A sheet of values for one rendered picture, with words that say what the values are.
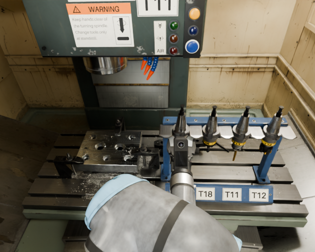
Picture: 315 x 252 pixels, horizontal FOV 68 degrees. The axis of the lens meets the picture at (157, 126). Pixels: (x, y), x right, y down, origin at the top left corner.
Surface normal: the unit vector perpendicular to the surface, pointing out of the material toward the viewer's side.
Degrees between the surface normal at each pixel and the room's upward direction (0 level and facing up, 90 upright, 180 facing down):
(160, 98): 90
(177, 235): 21
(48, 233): 0
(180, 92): 90
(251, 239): 8
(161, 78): 89
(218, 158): 0
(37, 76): 91
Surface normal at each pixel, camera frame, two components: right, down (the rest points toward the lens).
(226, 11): -0.05, 0.64
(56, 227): -0.03, -0.77
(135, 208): -0.16, -0.59
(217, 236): 0.62, -0.52
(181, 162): -0.04, 0.22
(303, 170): -0.43, -0.71
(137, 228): -0.35, -0.24
